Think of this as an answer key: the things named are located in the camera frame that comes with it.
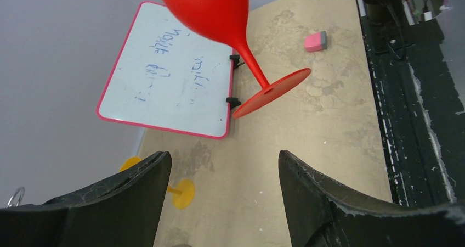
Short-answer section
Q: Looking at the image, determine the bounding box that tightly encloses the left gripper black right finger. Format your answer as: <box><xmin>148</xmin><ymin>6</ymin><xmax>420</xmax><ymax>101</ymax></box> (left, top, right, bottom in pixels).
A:
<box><xmin>278</xmin><ymin>150</ymin><xmax>464</xmax><ymax>246</ymax></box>

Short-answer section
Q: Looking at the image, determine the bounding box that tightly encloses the red plastic wine glass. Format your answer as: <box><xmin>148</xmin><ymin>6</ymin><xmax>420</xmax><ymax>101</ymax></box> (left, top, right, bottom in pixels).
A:
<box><xmin>162</xmin><ymin>0</ymin><xmax>311</xmax><ymax>119</ymax></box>

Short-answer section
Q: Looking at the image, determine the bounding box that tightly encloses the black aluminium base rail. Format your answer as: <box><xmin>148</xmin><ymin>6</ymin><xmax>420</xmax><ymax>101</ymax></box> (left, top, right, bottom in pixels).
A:
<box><xmin>358</xmin><ymin>1</ymin><xmax>464</xmax><ymax>207</ymax></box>

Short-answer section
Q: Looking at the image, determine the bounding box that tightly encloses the silver wire wine glass rack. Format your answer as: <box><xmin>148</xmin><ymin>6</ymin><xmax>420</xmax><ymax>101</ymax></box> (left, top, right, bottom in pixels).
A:
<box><xmin>7</xmin><ymin>186</ymin><xmax>25</xmax><ymax>208</ymax></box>

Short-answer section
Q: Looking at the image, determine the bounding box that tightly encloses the orange plastic wine glass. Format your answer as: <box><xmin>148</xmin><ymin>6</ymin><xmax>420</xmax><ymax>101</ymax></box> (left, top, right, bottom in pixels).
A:
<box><xmin>119</xmin><ymin>156</ymin><xmax>195</xmax><ymax>210</ymax></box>

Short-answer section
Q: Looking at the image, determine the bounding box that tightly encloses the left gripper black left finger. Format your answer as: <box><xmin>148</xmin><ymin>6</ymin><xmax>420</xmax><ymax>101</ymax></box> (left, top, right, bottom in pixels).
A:
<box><xmin>1</xmin><ymin>151</ymin><xmax>172</xmax><ymax>246</ymax></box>

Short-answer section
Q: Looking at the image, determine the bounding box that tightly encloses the pink grey eraser block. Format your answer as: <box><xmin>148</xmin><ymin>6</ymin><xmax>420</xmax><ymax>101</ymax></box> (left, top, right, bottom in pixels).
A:
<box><xmin>304</xmin><ymin>31</ymin><xmax>328</xmax><ymax>52</ymax></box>

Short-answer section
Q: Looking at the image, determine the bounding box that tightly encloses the pink framed whiteboard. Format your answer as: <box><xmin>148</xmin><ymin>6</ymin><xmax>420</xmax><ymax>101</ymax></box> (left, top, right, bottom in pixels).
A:
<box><xmin>96</xmin><ymin>1</ymin><xmax>234</xmax><ymax>139</ymax></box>

